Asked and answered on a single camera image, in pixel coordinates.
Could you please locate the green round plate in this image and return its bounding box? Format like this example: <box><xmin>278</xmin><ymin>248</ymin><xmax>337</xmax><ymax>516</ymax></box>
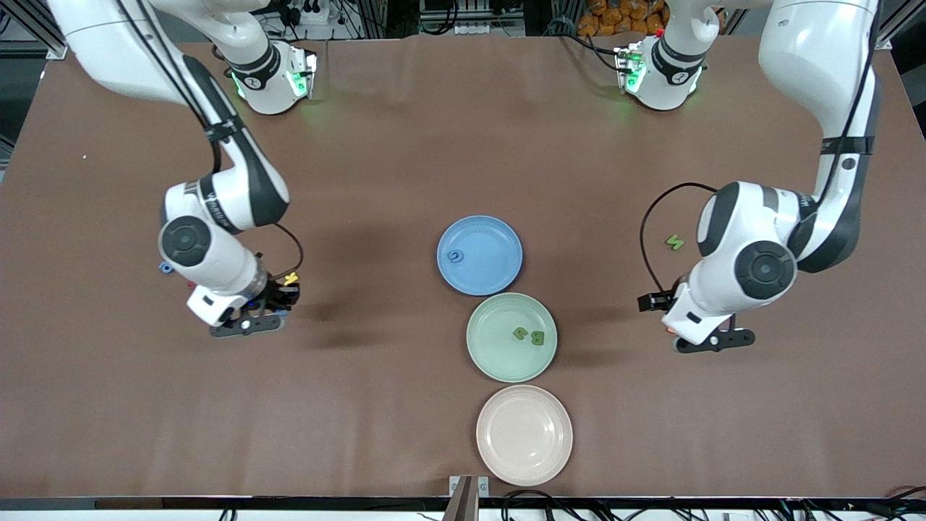
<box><xmin>466</xmin><ymin>292</ymin><xmax>558</xmax><ymax>384</ymax></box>

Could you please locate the blue round plate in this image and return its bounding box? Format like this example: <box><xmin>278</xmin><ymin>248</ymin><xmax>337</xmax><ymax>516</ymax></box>
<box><xmin>436</xmin><ymin>215</ymin><xmax>524</xmax><ymax>297</ymax></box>

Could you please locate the beige round plate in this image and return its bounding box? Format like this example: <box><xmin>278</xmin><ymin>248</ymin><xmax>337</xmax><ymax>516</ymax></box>
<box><xmin>475</xmin><ymin>384</ymin><xmax>574</xmax><ymax>487</ymax></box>

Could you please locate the white power strip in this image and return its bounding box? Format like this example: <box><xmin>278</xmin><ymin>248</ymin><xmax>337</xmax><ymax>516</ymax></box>
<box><xmin>279</xmin><ymin>0</ymin><xmax>335</xmax><ymax>26</ymax></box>

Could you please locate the bag of oranges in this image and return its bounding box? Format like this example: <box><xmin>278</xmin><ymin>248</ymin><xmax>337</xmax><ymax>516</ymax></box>
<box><xmin>577</xmin><ymin>0</ymin><xmax>670</xmax><ymax>37</ymax></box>

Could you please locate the dark metal equipment rack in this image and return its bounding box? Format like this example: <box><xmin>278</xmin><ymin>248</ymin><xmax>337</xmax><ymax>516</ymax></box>
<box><xmin>418</xmin><ymin>0</ymin><xmax>527</xmax><ymax>37</ymax></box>

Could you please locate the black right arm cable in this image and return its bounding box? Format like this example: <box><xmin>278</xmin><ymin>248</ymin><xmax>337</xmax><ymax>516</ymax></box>
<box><xmin>116</xmin><ymin>0</ymin><xmax>305</xmax><ymax>281</ymax></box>

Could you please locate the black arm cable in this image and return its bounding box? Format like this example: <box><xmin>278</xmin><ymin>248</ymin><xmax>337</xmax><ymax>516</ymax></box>
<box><xmin>116</xmin><ymin>0</ymin><xmax>305</xmax><ymax>281</ymax></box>
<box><xmin>640</xmin><ymin>0</ymin><xmax>885</xmax><ymax>294</ymax></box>

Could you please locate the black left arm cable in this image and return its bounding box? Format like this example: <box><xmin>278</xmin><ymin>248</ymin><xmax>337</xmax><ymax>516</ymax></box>
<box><xmin>640</xmin><ymin>0</ymin><xmax>885</xmax><ymax>294</ymax></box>

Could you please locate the black table edge rail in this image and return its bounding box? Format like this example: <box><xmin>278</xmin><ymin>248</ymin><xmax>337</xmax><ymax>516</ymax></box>
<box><xmin>0</xmin><ymin>496</ymin><xmax>926</xmax><ymax>512</ymax></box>

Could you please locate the grey metal camera bracket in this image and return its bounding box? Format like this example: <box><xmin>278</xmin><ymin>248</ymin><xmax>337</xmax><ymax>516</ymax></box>
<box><xmin>449</xmin><ymin>474</ymin><xmax>490</xmax><ymax>521</ymax></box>

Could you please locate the aluminium frame post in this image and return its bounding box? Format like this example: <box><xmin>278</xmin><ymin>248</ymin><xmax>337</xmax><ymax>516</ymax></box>
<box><xmin>872</xmin><ymin>0</ymin><xmax>926</xmax><ymax>51</ymax></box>
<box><xmin>4</xmin><ymin>0</ymin><xmax>62</xmax><ymax>60</ymax></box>

